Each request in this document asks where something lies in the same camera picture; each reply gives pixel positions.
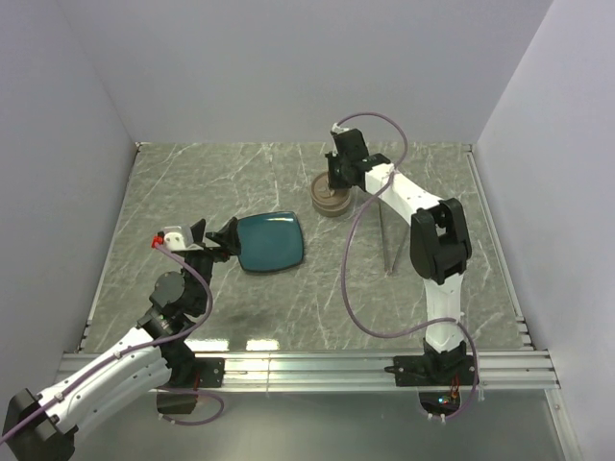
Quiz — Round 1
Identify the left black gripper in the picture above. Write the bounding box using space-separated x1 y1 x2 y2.
182 216 240 312

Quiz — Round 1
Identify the brown round lid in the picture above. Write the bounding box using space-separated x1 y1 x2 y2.
310 172 350 201

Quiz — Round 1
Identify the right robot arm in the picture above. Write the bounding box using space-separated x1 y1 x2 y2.
326 124 472 384

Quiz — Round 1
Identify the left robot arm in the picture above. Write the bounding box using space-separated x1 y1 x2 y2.
1 218 241 460

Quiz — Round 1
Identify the round metal lunch box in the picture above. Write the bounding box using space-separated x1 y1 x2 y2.
312 197 351 218

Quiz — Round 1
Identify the teal square plate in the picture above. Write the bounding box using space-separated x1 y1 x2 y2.
237 211 305 274

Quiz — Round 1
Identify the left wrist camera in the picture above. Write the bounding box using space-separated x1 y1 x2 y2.
151 225 194 253

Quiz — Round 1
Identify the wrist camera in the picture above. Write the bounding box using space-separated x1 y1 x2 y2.
151 225 194 253
330 123 349 136

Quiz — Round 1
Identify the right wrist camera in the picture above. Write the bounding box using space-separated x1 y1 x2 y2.
330 123 349 136

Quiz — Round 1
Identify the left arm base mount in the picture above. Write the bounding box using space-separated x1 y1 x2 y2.
156 357 225 420

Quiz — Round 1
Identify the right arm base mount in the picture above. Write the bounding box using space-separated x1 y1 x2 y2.
384 351 480 423

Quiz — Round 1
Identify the aluminium front rail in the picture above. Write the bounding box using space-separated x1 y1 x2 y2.
196 351 559 393

